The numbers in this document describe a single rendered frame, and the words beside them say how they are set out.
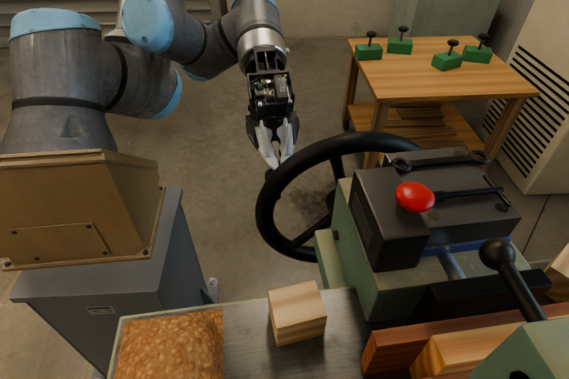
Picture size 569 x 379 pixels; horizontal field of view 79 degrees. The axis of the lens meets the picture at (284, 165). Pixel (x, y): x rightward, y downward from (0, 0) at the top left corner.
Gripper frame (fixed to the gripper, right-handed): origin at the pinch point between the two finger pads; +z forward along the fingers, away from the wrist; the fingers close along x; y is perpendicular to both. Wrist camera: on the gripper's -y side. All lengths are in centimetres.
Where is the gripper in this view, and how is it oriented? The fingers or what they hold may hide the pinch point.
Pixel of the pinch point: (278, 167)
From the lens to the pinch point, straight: 55.2
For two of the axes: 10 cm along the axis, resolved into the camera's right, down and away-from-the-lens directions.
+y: 0.4, -4.7, -8.8
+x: 9.9, -1.1, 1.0
